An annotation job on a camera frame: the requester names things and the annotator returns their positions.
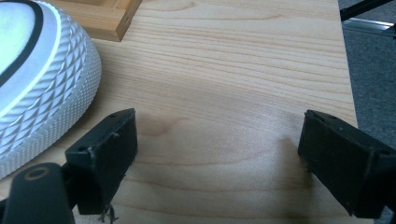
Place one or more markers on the black and white canvas sneaker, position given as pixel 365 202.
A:
pixel 56 77

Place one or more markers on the black metal stand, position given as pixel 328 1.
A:
pixel 364 7

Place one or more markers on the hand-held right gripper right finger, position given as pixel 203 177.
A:
pixel 348 165

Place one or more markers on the short silver floor rail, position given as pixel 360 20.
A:
pixel 367 25

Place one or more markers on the wooden shoe rack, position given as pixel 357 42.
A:
pixel 106 21

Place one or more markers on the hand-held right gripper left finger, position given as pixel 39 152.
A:
pixel 102 161

